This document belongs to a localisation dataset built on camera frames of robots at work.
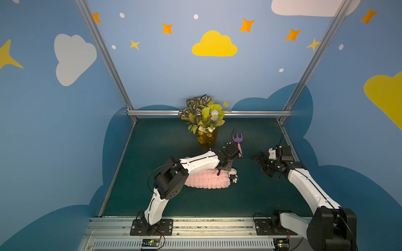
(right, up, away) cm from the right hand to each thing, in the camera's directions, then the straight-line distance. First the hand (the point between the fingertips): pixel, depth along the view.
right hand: (257, 160), depth 87 cm
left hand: (-17, -2, +4) cm, 18 cm away
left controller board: (-56, -36, -15) cm, 68 cm away
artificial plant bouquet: (-31, +27, +8) cm, 42 cm away
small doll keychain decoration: (-14, -9, +2) cm, 16 cm away
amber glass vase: (-28, +11, +17) cm, 35 cm away
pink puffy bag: (-28, -8, -7) cm, 30 cm away
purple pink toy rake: (-6, +11, +21) cm, 24 cm away
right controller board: (+6, -37, -15) cm, 40 cm away
